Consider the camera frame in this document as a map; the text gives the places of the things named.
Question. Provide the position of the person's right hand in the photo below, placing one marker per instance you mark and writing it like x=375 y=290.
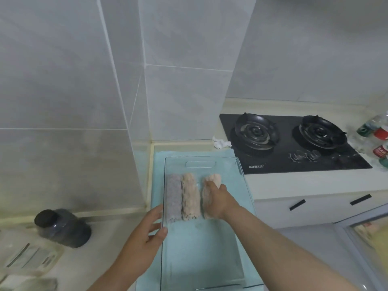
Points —
x=222 y=204

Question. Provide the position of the person's left hand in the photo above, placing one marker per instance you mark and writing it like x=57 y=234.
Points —
x=142 y=245

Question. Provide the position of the beige checked towel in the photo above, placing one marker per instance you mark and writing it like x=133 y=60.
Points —
x=191 y=196
x=207 y=190

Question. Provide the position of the grey checked towel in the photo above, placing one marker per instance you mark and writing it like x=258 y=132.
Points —
x=174 y=200

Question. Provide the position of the clear plastic tray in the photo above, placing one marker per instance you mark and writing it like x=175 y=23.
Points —
x=200 y=254

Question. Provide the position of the person's right forearm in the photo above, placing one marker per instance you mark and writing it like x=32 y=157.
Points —
x=288 y=254

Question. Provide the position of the clear plastic storage bin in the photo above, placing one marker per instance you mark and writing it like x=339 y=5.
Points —
x=156 y=178

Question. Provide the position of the white paper wad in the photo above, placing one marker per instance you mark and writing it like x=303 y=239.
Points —
x=220 y=143

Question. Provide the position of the black gas stove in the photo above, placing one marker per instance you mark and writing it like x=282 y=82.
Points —
x=288 y=163

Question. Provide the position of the dark bottle black cap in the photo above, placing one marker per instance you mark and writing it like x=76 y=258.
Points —
x=63 y=228

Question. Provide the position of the white stove cabinet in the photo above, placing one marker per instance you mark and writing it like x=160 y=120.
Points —
x=321 y=212

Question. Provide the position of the glass door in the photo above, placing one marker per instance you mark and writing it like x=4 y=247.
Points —
x=369 y=239

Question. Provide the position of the group of water bottles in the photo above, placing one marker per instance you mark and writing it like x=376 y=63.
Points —
x=380 y=151

